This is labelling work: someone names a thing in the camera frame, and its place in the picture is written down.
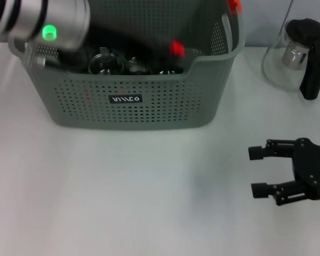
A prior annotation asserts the glass teacup with black base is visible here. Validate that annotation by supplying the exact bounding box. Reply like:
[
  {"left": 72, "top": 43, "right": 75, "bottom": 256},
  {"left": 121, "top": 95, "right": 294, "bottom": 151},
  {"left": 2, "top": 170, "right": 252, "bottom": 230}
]
[
  {"left": 153, "top": 62, "right": 184, "bottom": 76},
  {"left": 122, "top": 54, "right": 153, "bottom": 76},
  {"left": 88, "top": 47, "right": 125, "bottom": 76}
]

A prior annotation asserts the glass carafe with black handle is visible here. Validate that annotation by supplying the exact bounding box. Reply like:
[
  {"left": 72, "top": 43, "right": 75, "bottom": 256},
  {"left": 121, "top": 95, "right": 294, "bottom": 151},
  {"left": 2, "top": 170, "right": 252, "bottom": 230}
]
[{"left": 261, "top": 18, "right": 320, "bottom": 101}]

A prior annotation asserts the black clay teapot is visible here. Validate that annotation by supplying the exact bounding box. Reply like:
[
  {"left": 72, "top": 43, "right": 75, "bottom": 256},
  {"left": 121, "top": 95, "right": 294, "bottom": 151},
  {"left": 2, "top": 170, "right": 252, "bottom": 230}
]
[{"left": 59, "top": 47, "right": 89, "bottom": 73}]

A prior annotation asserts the small red block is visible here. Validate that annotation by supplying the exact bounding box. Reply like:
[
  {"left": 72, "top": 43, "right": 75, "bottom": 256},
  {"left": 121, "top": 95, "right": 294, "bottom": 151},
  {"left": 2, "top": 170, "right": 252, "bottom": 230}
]
[{"left": 170, "top": 39, "right": 186, "bottom": 58}]

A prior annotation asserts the orange bin handle clip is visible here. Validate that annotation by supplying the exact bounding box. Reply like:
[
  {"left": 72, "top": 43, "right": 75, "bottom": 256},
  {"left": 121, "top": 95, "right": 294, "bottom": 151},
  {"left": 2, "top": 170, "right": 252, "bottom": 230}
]
[{"left": 227, "top": 0, "right": 243, "bottom": 15}]

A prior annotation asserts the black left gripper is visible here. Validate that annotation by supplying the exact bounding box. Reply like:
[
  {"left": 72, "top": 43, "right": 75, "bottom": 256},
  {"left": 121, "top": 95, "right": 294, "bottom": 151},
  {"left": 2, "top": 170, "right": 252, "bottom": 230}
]
[{"left": 82, "top": 15, "right": 187, "bottom": 69}]

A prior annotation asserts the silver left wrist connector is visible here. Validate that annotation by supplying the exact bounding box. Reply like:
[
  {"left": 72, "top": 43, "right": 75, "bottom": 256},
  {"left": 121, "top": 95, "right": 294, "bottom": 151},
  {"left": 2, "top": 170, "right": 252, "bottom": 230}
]
[{"left": 34, "top": 56, "right": 62, "bottom": 69}]

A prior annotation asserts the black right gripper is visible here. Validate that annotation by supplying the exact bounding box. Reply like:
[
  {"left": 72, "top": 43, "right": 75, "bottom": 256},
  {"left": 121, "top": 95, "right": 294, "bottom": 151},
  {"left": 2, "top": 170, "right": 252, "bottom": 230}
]
[{"left": 248, "top": 137, "right": 320, "bottom": 206}]

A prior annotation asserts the grey perforated storage bin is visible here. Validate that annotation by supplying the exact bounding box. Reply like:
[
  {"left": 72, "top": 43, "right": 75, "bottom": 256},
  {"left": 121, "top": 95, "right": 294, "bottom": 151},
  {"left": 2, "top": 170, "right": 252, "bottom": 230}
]
[{"left": 7, "top": 0, "right": 246, "bottom": 131}]

